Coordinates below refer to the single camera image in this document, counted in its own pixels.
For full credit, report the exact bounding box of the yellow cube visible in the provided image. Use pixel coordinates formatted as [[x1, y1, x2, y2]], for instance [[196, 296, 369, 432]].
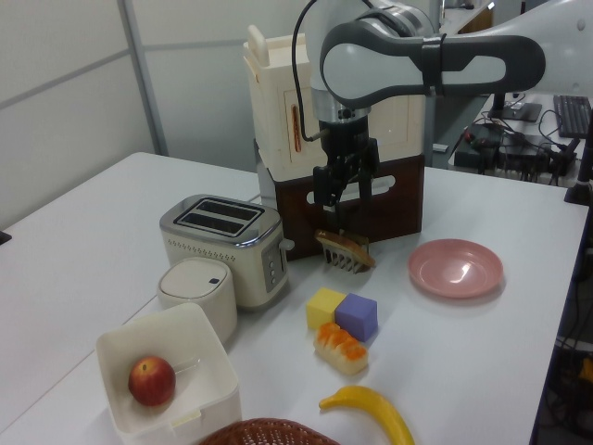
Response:
[[305, 286, 347, 331]]

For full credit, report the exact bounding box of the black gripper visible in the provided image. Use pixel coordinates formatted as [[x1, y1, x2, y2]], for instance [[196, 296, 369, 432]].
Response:
[[312, 118, 382, 233]]

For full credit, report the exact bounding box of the cream toy cabinet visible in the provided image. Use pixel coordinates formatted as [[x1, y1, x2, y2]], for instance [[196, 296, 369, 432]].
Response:
[[243, 24, 426, 169]]

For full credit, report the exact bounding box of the yellow banana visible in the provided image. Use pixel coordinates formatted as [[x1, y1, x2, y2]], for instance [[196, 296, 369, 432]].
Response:
[[318, 385, 417, 445]]

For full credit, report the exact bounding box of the brown toast slice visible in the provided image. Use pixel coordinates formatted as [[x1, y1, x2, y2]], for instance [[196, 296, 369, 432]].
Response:
[[314, 230, 377, 269]]

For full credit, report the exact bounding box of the black monitor stand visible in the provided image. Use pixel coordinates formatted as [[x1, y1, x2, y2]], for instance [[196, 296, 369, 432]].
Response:
[[486, 92, 543, 122]]

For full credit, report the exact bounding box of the brown wicker basket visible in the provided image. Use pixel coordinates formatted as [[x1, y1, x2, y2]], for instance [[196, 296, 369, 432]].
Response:
[[198, 417, 344, 445]]

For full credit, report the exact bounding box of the cream chrome toaster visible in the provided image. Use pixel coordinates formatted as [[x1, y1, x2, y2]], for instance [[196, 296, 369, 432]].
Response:
[[158, 193, 296, 312]]

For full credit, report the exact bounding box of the black keyboard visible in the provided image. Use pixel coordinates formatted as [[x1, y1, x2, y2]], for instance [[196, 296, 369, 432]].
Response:
[[553, 95, 593, 139]]

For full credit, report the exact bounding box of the pink plate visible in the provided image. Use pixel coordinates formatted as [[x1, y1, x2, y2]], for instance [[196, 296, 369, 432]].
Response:
[[407, 238, 505, 299]]

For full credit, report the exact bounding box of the purple cube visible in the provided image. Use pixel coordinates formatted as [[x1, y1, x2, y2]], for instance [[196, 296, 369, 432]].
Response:
[[334, 292, 379, 345]]

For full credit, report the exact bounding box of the bronze toast rack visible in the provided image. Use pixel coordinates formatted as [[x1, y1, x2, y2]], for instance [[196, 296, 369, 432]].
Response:
[[317, 229, 372, 275]]

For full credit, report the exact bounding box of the brown wooden cupboard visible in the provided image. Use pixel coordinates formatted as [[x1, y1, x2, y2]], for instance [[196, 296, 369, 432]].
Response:
[[456, 0, 495, 36]]

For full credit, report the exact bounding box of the black table clamp post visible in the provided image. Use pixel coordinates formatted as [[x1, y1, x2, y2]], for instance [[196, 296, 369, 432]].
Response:
[[562, 138, 593, 214]]

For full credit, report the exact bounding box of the small white lidded bin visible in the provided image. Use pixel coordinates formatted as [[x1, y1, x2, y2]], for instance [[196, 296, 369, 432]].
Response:
[[156, 258, 239, 345]]

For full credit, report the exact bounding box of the white square plastic container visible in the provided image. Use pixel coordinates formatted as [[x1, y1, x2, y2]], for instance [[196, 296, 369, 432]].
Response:
[[95, 301, 242, 441]]

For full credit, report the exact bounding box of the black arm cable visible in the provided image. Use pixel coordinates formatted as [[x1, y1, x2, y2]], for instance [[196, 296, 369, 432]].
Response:
[[289, 0, 333, 143]]

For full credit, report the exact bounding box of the orange glazed bread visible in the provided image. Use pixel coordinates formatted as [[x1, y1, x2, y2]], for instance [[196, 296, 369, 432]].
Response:
[[313, 323, 371, 375]]

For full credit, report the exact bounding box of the red apple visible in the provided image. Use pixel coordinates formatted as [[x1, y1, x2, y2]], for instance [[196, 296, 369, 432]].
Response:
[[128, 355, 177, 408]]

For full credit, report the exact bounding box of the black electronics box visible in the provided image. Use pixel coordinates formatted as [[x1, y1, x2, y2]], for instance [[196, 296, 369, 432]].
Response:
[[452, 122, 580, 182]]

